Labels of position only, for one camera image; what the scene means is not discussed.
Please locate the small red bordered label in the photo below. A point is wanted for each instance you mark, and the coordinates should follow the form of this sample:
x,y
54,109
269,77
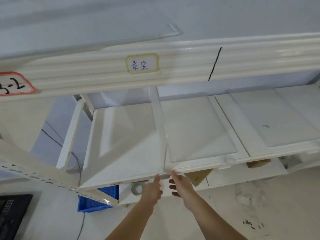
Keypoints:
x,y
116,183

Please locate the small brown cardboard piece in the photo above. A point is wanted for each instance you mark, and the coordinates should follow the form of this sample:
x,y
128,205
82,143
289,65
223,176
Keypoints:
x,y
258,163

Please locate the clear plastic wrap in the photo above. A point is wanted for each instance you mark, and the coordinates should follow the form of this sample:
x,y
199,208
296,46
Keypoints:
x,y
250,197

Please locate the blue plastic crate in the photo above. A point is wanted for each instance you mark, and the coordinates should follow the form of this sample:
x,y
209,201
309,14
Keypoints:
x,y
100,197

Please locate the black perforated tray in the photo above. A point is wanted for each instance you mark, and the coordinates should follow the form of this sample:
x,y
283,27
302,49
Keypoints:
x,y
12,214

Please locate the person's right forearm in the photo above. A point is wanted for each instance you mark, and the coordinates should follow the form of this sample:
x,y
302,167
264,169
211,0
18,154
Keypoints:
x,y
212,222

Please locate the clear plastic clip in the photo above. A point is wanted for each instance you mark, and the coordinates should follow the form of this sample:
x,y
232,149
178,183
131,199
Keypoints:
x,y
227,161

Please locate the yellow bordered label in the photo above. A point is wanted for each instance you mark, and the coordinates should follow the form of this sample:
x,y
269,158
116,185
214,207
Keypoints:
x,y
142,64

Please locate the flat brown cardboard box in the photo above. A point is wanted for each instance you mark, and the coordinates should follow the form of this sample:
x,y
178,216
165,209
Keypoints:
x,y
197,177

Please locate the gray tape roll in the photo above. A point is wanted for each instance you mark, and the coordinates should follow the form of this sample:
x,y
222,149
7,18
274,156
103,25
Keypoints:
x,y
137,189

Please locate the person's left hand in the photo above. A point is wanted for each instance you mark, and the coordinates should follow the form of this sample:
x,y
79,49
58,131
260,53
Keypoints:
x,y
152,194

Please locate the white metal shelving rack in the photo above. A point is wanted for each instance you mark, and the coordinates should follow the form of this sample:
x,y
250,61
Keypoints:
x,y
75,69

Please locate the person's left forearm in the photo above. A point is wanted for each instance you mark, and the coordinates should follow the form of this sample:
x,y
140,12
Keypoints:
x,y
130,222

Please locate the person's right hand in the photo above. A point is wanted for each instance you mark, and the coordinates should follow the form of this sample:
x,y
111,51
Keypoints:
x,y
183,192

